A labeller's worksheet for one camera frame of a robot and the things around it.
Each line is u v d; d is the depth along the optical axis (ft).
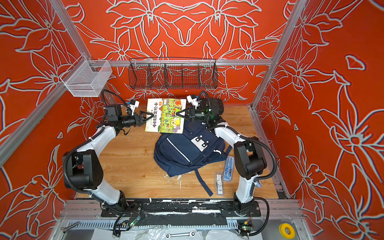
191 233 2.20
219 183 2.61
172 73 3.23
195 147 2.97
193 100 2.49
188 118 2.39
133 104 2.56
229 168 2.80
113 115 2.25
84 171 1.50
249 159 1.59
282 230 2.19
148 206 2.46
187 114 2.39
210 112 2.19
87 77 3.01
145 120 2.44
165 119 2.50
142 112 2.44
